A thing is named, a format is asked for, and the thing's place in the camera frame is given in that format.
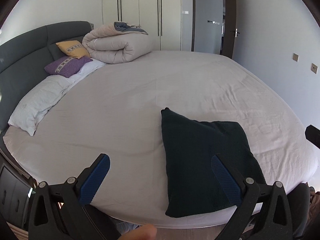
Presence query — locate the dark green knit sweater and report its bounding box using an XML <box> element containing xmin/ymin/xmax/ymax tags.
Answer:
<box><xmin>161</xmin><ymin>108</ymin><xmax>266</xmax><ymax>218</ymax></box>

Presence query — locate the person's right hand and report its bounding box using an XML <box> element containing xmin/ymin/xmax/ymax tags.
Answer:
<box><xmin>118</xmin><ymin>224</ymin><xmax>157</xmax><ymax>240</ymax></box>

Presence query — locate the dark bedside cabinet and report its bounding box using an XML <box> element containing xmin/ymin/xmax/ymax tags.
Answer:
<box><xmin>0</xmin><ymin>165</ymin><xmax>32</xmax><ymax>231</ymax></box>

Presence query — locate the white pillow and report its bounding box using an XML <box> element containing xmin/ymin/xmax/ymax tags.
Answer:
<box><xmin>8</xmin><ymin>58</ymin><xmax>105</xmax><ymax>136</ymax></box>

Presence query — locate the white bed sheet mattress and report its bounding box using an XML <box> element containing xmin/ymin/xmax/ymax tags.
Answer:
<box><xmin>4</xmin><ymin>51</ymin><xmax>318</xmax><ymax>229</ymax></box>

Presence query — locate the brown wooden door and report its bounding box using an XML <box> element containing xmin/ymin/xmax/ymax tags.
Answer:
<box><xmin>222</xmin><ymin>0</ymin><xmax>237</xmax><ymax>59</ymax></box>

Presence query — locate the purple patterned cushion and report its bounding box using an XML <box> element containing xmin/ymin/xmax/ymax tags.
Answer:
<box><xmin>44</xmin><ymin>56</ymin><xmax>93</xmax><ymax>78</ymax></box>

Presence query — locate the dark grey headboard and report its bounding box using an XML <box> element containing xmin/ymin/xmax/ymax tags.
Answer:
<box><xmin>0</xmin><ymin>21</ymin><xmax>92</xmax><ymax>132</ymax></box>

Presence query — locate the yellow patterned cushion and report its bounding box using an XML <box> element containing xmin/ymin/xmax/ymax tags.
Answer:
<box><xmin>56</xmin><ymin>40</ymin><xmax>90</xmax><ymax>59</ymax></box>

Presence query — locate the rolled beige duvet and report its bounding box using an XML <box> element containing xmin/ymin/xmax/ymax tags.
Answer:
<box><xmin>82</xmin><ymin>22</ymin><xmax>152</xmax><ymax>64</ymax></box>

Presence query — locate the cream wardrobe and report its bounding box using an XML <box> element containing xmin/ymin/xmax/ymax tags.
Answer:
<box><xmin>102</xmin><ymin>0</ymin><xmax>181</xmax><ymax>51</ymax></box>

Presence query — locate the wall socket plate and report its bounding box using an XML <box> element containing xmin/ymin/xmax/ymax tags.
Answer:
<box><xmin>311</xmin><ymin>63</ymin><xmax>318</xmax><ymax>74</ymax></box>
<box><xmin>292</xmin><ymin>53</ymin><xmax>299</xmax><ymax>62</ymax></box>

